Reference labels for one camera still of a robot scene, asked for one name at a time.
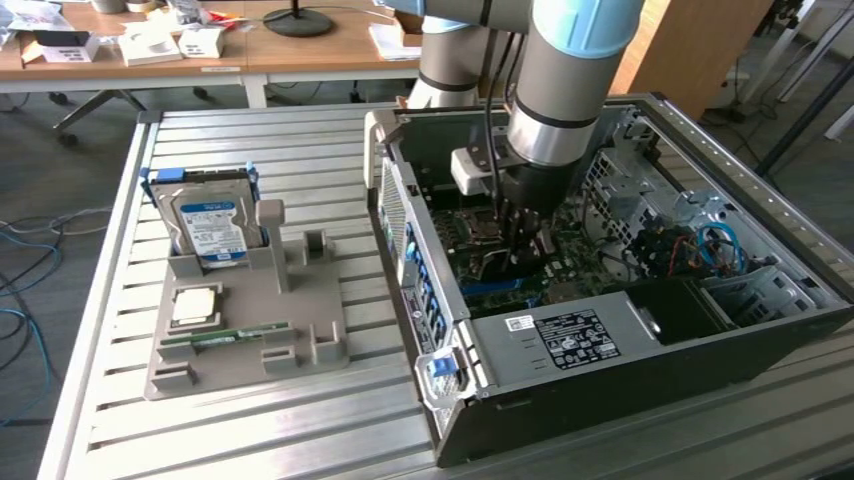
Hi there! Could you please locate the brown cardboard box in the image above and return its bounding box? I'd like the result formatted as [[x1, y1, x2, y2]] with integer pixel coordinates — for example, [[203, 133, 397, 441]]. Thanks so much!
[[394, 10, 426, 36]]

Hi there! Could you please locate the blue expansion slot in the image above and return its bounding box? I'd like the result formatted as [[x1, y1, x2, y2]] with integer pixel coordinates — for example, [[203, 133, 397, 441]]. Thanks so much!
[[460, 280, 529, 297]]

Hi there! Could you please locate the small white labelled box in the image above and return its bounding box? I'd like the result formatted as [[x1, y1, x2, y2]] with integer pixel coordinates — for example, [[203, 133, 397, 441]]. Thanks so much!
[[178, 27, 227, 60]]

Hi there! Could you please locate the black lamp base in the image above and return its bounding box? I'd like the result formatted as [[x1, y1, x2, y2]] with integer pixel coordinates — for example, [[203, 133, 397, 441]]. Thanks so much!
[[262, 0, 336, 39]]

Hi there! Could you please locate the black metal pole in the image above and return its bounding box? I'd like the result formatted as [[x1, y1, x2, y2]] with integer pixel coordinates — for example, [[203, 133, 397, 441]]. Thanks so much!
[[757, 9, 854, 176]]

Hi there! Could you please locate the brown cardboard piece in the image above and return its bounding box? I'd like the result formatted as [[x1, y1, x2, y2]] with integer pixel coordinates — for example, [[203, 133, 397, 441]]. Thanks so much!
[[18, 32, 47, 69]]

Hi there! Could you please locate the black wire bundle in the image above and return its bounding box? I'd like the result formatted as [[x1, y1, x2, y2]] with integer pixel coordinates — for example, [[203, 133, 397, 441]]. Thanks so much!
[[630, 224, 702, 279]]

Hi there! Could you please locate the grey power supply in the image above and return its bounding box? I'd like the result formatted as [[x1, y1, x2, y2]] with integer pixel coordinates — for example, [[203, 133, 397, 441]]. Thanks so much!
[[466, 291, 662, 390]]

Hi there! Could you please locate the blue floor cable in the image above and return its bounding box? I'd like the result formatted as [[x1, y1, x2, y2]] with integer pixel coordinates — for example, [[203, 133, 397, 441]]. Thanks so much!
[[0, 219, 63, 429]]

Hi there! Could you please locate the white box with black opening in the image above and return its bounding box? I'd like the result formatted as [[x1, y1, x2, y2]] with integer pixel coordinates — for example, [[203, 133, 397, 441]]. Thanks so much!
[[33, 29, 102, 65]]

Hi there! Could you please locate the white table leg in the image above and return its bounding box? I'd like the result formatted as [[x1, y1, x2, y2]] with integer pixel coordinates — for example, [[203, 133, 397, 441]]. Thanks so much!
[[733, 0, 824, 106]]

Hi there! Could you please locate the orange wire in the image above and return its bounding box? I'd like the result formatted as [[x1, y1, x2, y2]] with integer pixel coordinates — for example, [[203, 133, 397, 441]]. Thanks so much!
[[672, 234, 710, 274]]

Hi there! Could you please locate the silver CPU chip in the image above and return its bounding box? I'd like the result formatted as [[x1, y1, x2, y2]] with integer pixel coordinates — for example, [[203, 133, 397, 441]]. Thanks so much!
[[171, 288, 219, 324]]

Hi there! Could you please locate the blue wire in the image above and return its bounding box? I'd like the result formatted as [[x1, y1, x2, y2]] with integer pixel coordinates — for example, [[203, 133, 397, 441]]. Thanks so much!
[[696, 219, 751, 277]]

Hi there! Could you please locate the black graphics card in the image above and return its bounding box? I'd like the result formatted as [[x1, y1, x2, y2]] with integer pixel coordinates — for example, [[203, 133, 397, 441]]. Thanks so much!
[[464, 239, 560, 287]]

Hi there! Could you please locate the grey parts rack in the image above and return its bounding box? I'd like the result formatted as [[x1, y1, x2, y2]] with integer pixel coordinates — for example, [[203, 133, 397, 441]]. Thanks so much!
[[143, 197, 354, 401]]

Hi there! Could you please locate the white printed packet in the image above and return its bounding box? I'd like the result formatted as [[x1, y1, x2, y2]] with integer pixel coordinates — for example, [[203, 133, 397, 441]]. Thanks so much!
[[166, 0, 206, 25]]

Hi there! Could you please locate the white paper stack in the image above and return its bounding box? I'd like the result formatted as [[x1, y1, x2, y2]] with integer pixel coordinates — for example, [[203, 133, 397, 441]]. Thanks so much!
[[369, 22, 424, 62]]

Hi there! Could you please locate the chipset heatsink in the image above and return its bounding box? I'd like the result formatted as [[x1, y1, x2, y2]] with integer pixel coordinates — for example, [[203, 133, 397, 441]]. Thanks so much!
[[545, 283, 586, 305]]

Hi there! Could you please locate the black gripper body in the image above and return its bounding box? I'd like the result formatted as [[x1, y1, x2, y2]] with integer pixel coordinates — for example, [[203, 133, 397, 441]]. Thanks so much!
[[504, 162, 581, 220]]

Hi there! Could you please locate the white floor cable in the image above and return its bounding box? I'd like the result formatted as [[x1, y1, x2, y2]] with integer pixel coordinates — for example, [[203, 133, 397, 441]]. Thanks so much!
[[0, 206, 115, 237]]

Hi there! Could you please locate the wooden office desk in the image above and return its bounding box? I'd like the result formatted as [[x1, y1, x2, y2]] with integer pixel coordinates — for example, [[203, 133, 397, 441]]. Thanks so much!
[[0, 0, 269, 109], [246, 0, 613, 109]]

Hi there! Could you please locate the green motherboard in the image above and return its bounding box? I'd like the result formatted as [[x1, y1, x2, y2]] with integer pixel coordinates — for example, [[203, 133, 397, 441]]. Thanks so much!
[[426, 184, 636, 319]]

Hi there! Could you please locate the white packaging tray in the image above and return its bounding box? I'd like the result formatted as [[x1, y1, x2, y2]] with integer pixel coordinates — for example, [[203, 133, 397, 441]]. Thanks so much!
[[118, 24, 185, 68]]

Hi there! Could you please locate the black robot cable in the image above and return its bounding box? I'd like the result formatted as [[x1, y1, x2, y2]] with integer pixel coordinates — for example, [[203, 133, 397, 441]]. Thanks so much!
[[484, 27, 529, 214]]

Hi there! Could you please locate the black floor cable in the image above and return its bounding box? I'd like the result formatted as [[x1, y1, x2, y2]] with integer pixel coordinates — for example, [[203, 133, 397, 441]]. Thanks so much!
[[0, 239, 66, 374]]

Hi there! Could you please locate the green RAM stick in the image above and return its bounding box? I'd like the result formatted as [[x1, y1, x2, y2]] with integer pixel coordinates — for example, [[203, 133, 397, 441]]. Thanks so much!
[[159, 321, 293, 347]]

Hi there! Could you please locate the hard disk with blue rails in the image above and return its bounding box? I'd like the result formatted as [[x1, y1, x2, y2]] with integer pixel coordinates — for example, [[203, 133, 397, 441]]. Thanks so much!
[[139, 160, 263, 271]]

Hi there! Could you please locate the blue case latch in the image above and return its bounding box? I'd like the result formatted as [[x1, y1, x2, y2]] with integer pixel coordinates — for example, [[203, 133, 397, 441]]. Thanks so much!
[[426, 352, 457, 379]]

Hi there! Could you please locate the silver disk bay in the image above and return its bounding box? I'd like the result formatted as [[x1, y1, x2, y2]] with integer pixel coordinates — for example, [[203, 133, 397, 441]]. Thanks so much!
[[697, 264, 824, 329]]

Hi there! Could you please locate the open PC case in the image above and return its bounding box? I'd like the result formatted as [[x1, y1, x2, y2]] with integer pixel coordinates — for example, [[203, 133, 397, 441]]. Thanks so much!
[[364, 91, 854, 469]]

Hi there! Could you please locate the office chair base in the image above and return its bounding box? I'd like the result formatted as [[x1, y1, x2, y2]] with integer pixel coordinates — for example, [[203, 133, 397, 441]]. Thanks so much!
[[51, 88, 150, 147]]

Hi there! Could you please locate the red and yellow item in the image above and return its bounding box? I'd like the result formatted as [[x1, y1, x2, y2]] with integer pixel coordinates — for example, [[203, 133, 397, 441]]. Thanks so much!
[[205, 8, 253, 33]]

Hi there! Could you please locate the CPU socket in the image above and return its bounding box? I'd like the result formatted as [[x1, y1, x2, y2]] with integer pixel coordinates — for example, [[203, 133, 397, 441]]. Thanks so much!
[[458, 205, 504, 246]]

